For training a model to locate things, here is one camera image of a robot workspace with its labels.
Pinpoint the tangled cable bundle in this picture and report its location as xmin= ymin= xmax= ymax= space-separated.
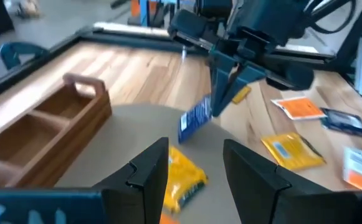
xmin=15 ymin=0 xmax=41 ymax=18

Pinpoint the black metal table frame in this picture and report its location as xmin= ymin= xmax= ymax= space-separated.
xmin=0 ymin=21 xmax=362 ymax=113

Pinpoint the yellow tea packet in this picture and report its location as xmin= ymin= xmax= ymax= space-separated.
xmin=231 ymin=85 xmax=252 ymax=105
xmin=260 ymin=131 xmax=327 ymax=172
xmin=163 ymin=146 xmax=209 ymax=215

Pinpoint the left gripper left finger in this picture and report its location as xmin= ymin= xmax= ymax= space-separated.
xmin=92 ymin=136 xmax=169 ymax=224

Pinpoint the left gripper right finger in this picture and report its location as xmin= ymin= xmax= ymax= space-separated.
xmin=222 ymin=138 xmax=359 ymax=224

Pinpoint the round grey placemat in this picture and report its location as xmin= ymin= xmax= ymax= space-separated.
xmin=54 ymin=103 xmax=256 ymax=224

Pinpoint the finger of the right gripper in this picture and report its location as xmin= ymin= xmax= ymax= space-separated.
xmin=209 ymin=50 xmax=241 ymax=118
xmin=229 ymin=61 xmax=267 ymax=102

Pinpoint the blue orange workbench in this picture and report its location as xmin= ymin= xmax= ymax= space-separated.
xmin=127 ymin=0 xmax=181 ymax=28

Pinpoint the dark blue tea packet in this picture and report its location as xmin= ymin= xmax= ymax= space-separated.
xmin=177 ymin=95 xmax=213 ymax=144
xmin=319 ymin=107 xmax=362 ymax=139

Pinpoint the black frame handle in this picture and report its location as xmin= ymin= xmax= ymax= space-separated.
xmin=0 ymin=41 xmax=50 ymax=71

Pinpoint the wooden three-compartment tea box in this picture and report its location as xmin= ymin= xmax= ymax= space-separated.
xmin=0 ymin=72 xmax=113 ymax=189

